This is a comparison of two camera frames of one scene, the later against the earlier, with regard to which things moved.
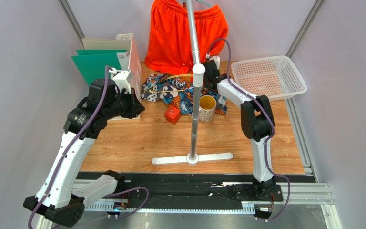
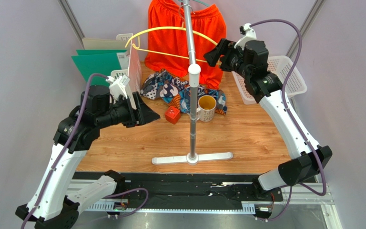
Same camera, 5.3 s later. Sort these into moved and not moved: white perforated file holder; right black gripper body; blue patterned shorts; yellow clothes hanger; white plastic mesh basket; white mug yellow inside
Moved: right black gripper body; yellow clothes hanger
Not moved: white mug yellow inside; blue patterned shorts; white plastic mesh basket; white perforated file holder
